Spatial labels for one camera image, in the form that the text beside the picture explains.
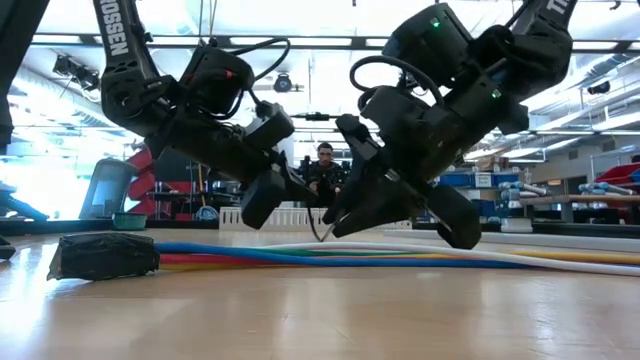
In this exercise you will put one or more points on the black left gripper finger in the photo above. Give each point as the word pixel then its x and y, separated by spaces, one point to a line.
pixel 295 194
pixel 295 177

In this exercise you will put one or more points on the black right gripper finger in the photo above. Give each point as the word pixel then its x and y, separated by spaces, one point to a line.
pixel 390 205
pixel 365 165

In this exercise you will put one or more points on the white duct cover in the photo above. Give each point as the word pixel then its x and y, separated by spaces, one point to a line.
pixel 550 242

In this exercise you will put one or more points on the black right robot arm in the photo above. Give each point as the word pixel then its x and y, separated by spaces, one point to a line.
pixel 540 45

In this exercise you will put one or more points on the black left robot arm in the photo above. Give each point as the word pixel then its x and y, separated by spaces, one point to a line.
pixel 120 75

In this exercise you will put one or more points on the person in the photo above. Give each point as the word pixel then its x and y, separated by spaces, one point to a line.
pixel 325 150

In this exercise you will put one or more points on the blue storage bin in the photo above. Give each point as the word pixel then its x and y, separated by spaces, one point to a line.
pixel 455 180
pixel 506 179

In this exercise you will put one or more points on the black monitor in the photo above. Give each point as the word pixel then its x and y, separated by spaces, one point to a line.
pixel 172 172

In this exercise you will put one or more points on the red rack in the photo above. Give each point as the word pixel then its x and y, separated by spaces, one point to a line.
pixel 140 190

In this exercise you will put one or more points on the pale grey roll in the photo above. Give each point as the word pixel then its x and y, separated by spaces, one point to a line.
pixel 530 189
pixel 600 189

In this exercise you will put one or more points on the grey office chair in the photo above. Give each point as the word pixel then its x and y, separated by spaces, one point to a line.
pixel 107 190

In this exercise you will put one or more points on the wooden workbench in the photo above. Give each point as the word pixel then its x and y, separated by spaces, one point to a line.
pixel 590 199

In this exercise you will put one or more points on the black ceiling fixture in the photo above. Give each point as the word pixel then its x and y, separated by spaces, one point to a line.
pixel 599 88

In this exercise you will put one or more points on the red storage bin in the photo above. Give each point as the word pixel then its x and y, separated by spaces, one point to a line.
pixel 620 175

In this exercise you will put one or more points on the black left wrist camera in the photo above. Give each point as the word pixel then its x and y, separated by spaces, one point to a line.
pixel 262 200

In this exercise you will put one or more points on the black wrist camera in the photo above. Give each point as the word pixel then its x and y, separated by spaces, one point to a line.
pixel 457 220
pixel 262 200

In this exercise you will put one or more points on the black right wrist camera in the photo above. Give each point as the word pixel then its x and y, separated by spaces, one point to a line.
pixel 457 220

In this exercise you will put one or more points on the black mounted camera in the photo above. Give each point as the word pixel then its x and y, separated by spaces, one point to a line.
pixel 75 72
pixel 283 83

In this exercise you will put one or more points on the black aluminium table frame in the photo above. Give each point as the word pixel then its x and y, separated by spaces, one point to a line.
pixel 65 226

